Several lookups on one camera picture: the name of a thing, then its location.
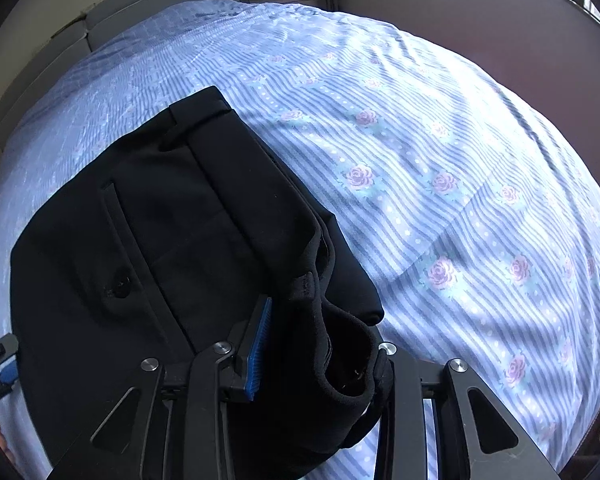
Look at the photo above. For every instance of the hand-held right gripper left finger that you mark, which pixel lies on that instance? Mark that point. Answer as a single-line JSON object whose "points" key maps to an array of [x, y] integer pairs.
{"points": [[261, 345]]}

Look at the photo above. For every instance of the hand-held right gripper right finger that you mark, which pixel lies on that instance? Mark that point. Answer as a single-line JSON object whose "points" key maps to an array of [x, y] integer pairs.
{"points": [[402, 385]]}

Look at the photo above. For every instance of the black pants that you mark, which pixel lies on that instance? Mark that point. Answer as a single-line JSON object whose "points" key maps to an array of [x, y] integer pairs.
{"points": [[180, 235]]}

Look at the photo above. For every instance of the blue floral striped bed sheet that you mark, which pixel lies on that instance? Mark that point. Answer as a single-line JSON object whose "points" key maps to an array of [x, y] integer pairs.
{"points": [[430, 185]]}

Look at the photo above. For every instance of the upholstered bed headboard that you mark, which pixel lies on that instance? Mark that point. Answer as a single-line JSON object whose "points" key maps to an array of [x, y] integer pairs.
{"points": [[65, 45]]}

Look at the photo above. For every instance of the white nightstand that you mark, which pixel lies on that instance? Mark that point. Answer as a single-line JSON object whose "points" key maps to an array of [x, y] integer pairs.
{"points": [[290, 0]]}

